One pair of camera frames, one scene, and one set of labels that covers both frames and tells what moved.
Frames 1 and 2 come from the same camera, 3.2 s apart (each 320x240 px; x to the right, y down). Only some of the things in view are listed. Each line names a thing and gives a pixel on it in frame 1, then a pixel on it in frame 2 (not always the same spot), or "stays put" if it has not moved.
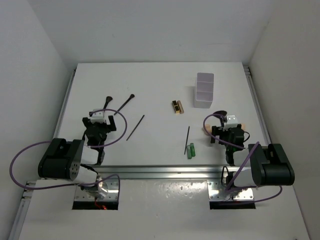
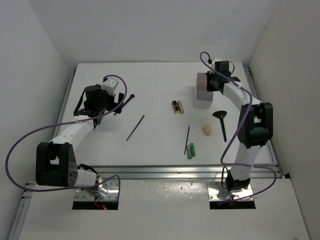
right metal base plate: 216,191 stays put
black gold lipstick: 176,108 stays put
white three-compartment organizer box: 204,96 stays put
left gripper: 87,122 to 112,104
